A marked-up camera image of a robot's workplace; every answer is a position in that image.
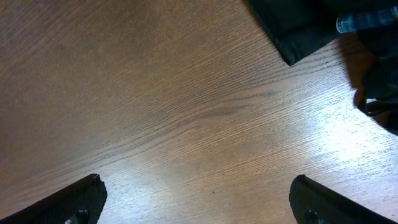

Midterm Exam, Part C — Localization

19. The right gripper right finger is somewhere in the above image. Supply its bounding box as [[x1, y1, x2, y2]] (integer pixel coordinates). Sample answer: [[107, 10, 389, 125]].
[[289, 175, 397, 224]]

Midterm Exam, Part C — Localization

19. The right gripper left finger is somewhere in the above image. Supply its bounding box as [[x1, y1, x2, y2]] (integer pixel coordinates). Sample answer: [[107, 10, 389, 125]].
[[1, 174, 108, 224]]

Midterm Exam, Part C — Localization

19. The pile of black clothes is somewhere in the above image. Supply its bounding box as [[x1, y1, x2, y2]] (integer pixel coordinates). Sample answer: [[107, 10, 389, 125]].
[[248, 0, 397, 134]]

